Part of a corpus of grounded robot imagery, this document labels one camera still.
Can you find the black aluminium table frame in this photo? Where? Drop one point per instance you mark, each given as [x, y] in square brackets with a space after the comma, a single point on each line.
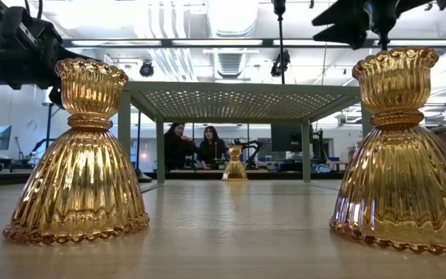
[192, 175]

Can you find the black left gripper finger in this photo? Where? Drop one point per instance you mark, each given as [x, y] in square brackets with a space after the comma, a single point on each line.
[57, 97]
[70, 52]

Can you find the person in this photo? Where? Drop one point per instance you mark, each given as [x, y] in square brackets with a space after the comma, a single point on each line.
[211, 151]
[176, 149]

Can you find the amber glass candle holder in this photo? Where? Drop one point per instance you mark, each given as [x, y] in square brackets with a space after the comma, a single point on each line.
[401, 174]
[83, 174]
[235, 168]

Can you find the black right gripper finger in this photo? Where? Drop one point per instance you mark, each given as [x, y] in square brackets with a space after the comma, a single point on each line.
[347, 13]
[347, 36]

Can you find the black ceiling spotlight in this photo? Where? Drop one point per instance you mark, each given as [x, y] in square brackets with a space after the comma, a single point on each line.
[281, 64]
[146, 69]

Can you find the blue storage bin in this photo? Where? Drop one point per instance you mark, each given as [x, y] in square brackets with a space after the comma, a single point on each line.
[333, 159]

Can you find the pale green perforated metal shelf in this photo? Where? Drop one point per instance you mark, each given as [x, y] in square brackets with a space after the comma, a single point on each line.
[238, 102]

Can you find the dark wall screen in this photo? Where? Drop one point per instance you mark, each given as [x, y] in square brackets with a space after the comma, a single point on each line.
[287, 137]

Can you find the black metal candlestick holder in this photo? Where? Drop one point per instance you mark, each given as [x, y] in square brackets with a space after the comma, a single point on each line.
[279, 7]
[381, 15]

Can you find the black overhead frame beam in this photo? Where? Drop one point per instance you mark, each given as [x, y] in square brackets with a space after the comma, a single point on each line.
[167, 42]

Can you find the grey bag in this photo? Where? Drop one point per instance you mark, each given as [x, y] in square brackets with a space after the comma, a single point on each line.
[322, 168]

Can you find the small black robot arm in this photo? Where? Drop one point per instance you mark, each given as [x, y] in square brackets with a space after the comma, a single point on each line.
[252, 147]

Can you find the dark vertical post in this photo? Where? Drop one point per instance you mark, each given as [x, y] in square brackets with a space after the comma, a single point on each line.
[49, 128]

